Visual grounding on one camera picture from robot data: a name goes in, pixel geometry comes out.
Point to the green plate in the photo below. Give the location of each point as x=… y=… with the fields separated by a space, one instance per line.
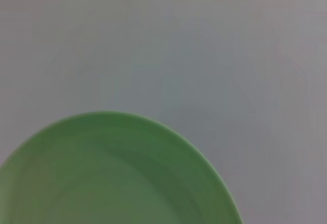
x=115 y=178

